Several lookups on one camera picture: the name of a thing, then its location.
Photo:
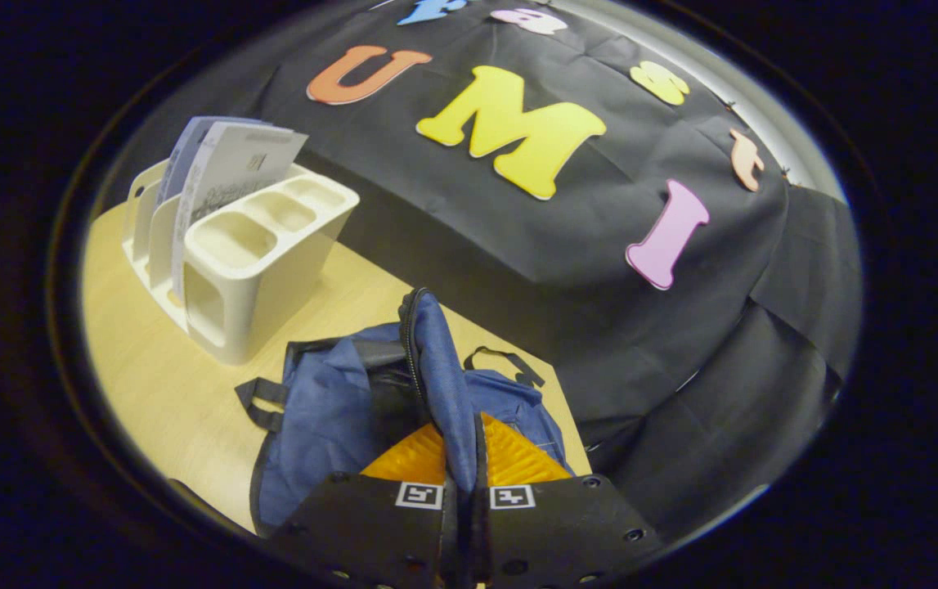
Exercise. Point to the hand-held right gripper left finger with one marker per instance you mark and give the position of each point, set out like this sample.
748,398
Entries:
370,532

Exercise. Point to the blue schoolbag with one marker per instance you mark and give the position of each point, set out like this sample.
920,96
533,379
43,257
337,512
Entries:
321,425

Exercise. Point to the white cover book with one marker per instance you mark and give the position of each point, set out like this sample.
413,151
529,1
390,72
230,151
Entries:
240,164

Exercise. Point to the white plastic bookshelf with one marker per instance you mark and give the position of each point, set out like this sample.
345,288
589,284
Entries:
272,286

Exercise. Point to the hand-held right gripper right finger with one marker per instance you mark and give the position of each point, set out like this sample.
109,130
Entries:
558,532

